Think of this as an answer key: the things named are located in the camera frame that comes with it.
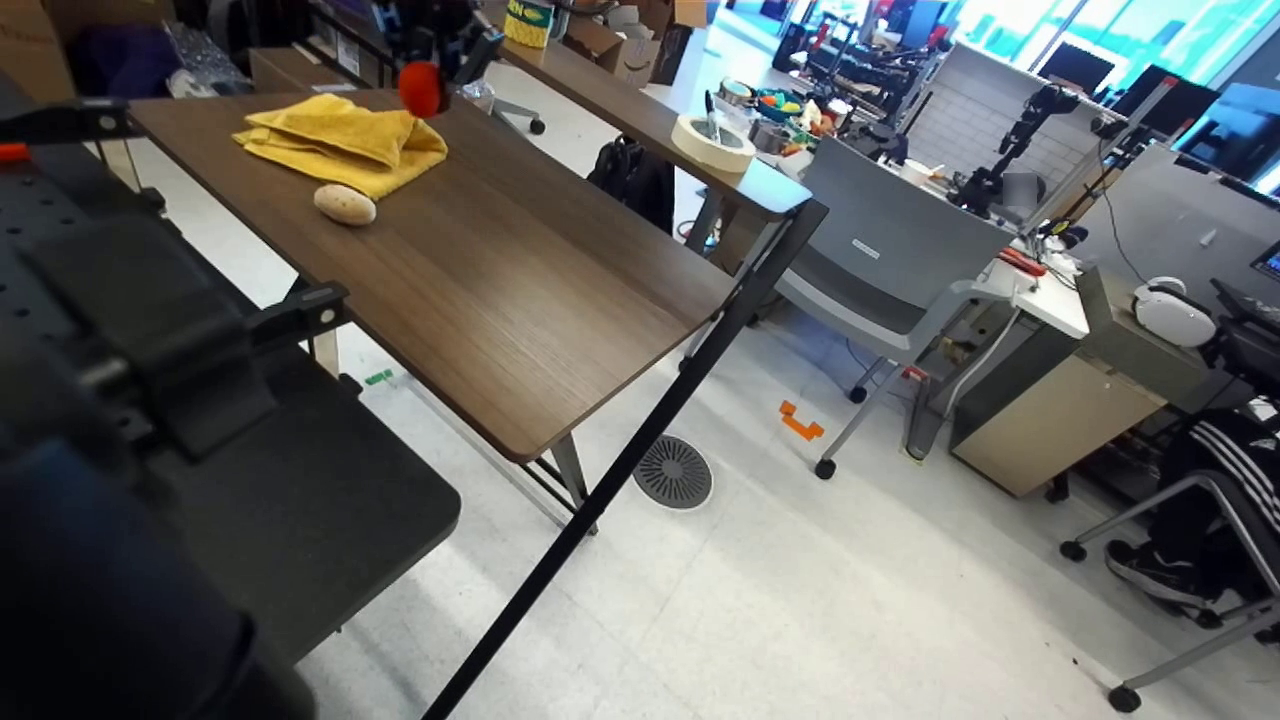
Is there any tan cabinet box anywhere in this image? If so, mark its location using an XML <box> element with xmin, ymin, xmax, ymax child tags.
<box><xmin>952</xmin><ymin>270</ymin><xmax>1216</xmax><ymax>498</ymax></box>

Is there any yellow towel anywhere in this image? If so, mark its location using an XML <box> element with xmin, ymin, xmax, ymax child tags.
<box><xmin>236</xmin><ymin>96</ymin><xmax>447</xmax><ymax>199</ymax></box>

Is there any black tripod pole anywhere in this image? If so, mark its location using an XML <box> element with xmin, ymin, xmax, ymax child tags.
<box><xmin>420</xmin><ymin>199</ymin><xmax>830</xmax><ymax>720</ymax></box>

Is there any round floor drain cover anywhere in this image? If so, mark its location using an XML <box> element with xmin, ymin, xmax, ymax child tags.
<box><xmin>636</xmin><ymin>436</ymin><xmax>711</xmax><ymax>510</ymax></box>

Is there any white bowl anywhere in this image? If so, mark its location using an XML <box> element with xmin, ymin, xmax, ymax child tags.
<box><xmin>671</xmin><ymin>117</ymin><xmax>757</xmax><ymax>178</ymax></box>

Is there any black backpack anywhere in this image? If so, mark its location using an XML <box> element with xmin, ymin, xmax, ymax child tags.
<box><xmin>589</xmin><ymin>138</ymin><xmax>677</xmax><ymax>231</ymax></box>

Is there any beige plush potato toy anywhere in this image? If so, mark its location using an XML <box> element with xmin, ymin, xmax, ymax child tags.
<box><xmin>313</xmin><ymin>184</ymin><xmax>377</xmax><ymax>228</ymax></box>

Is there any orange plush tomato toy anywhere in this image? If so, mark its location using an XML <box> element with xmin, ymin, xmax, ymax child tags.
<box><xmin>395</xmin><ymin>60</ymin><xmax>447</xmax><ymax>120</ymax></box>

